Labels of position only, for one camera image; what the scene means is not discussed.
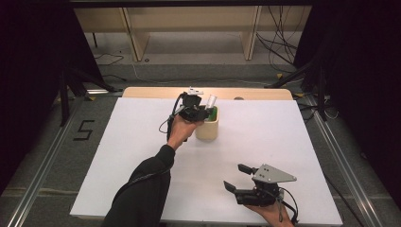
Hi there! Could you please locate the thin black floor cable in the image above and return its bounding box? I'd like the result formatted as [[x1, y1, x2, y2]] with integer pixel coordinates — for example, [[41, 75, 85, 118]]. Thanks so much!
[[323, 173, 363, 227]]

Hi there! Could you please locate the bundle of black cables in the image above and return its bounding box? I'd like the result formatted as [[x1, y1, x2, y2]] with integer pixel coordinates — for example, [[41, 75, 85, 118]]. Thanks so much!
[[254, 5, 304, 74]]

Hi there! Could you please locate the white table board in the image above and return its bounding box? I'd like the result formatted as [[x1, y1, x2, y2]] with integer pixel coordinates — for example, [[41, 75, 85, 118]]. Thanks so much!
[[69, 96, 344, 226]]

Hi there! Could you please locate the beige wooden desk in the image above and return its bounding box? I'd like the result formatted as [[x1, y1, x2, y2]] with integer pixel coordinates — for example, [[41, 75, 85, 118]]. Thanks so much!
[[74, 5, 313, 62]]

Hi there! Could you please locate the aluminium floor rail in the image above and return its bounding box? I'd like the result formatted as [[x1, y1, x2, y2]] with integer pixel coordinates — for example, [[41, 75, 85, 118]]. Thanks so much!
[[306, 94, 384, 227], [6, 97, 83, 227]]

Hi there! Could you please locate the black metal stand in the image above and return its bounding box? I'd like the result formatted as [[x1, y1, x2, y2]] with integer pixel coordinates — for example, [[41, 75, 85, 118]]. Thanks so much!
[[58, 67, 117, 127], [264, 56, 329, 122]]

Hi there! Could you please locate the person's right hand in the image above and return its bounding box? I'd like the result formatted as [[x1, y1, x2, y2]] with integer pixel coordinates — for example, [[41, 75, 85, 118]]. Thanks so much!
[[245, 201, 296, 227]]

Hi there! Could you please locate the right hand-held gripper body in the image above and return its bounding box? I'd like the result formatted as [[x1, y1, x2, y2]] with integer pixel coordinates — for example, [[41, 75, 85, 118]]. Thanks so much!
[[235, 164, 298, 207]]

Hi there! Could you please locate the beige square pen holder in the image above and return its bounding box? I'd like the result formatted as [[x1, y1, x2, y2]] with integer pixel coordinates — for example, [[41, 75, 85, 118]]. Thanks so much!
[[194, 105, 220, 142]]

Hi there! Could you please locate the black curtain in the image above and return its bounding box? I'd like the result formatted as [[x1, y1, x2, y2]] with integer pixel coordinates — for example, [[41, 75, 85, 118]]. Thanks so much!
[[0, 6, 103, 193], [294, 4, 401, 209]]

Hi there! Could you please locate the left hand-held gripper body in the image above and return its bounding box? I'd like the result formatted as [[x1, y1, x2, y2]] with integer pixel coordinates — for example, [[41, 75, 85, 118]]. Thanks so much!
[[179, 87, 205, 123]]

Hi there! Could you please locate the right hand-held gripper cable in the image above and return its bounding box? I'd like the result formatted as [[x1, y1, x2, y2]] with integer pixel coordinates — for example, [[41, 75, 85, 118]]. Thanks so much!
[[278, 187, 300, 225]]

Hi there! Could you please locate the white tube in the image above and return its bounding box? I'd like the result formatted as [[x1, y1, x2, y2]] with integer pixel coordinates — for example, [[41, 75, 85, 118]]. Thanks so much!
[[205, 94, 218, 111]]

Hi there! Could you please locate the person's left hand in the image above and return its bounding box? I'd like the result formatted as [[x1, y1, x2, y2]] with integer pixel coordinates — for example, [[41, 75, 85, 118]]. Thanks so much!
[[166, 114, 204, 150]]

